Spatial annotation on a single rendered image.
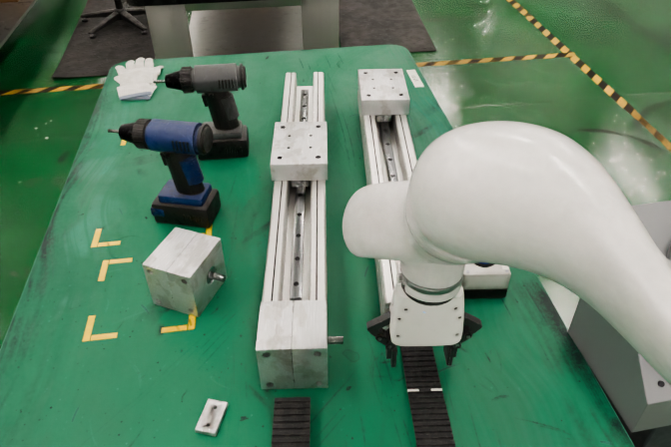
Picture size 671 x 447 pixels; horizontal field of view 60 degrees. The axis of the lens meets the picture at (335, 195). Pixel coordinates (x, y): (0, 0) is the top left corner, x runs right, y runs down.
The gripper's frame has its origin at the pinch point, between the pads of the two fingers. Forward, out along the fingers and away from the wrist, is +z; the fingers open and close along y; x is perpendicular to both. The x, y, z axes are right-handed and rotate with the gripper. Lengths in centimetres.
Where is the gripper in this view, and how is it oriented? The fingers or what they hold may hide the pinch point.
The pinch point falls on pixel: (420, 353)
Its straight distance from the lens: 92.0
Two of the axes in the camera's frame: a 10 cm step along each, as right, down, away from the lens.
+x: -0.2, -6.1, 7.9
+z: 0.1, 7.9, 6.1
